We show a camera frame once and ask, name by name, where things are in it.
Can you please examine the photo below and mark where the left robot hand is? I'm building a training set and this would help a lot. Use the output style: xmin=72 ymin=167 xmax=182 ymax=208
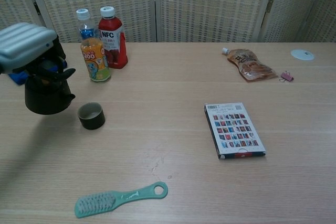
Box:
xmin=0 ymin=22 xmax=77 ymax=83

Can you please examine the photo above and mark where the black teapot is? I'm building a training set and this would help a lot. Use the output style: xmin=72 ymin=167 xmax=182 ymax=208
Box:
xmin=24 ymin=73 xmax=76 ymax=116

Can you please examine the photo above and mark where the blue folded cloth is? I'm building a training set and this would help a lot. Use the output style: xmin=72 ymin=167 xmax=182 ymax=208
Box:
xmin=7 ymin=58 xmax=68 ymax=86

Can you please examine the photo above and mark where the orange Qoo juice bottle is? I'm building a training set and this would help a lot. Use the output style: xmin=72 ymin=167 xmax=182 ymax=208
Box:
xmin=76 ymin=8 xmax=112 ymax=83

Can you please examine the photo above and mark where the red NFC juice bottle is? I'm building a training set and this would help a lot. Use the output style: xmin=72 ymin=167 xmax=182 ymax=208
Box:
xmin=98 ymin=6 xmax=129 ymax=70

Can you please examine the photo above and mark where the dark green teacup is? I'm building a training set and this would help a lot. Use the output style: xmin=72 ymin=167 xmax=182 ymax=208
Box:
xmin=78 ymin=102 xmax=106 ymax=131

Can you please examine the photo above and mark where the green plastic brush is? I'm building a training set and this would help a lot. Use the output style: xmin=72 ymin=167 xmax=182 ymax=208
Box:
xmin=75 ymin=181 xmax=169 ymax=219

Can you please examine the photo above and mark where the woven folding screen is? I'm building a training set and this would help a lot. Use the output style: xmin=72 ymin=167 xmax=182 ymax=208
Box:
xmin=0 ymin=0 xmax=336 ymax=44

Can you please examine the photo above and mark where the picture card box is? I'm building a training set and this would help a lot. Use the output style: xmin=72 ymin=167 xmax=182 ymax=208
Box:
xmin=203 ymin=102 xmax=267 ymax=160

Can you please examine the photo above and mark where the brown sauce pouch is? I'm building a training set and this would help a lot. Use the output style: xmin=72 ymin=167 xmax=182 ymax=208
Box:
xmin=222 ymin=47 xmax=279 ymax=83

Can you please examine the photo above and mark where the pink binder clip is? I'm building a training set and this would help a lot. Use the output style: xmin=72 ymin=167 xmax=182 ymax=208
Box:
xmin=280 ymin=70 xmax=295 ymax=82

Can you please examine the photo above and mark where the white round lid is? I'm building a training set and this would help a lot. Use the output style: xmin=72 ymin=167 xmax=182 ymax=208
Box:
xmin=290 ymin=49 xmax=315 ymax=61

